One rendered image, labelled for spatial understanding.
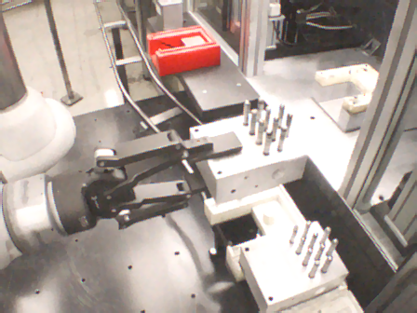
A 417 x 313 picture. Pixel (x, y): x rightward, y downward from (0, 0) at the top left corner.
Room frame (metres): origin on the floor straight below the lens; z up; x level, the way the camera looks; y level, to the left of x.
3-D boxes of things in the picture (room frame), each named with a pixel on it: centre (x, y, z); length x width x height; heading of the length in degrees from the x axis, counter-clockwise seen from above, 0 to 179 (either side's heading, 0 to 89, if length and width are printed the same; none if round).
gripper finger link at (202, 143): (0.31, 0.02, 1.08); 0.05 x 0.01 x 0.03; 111
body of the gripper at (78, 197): (0.27, 0.14, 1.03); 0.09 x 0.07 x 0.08; 111
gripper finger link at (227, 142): (0.32, 0.00, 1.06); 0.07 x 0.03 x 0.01; 111
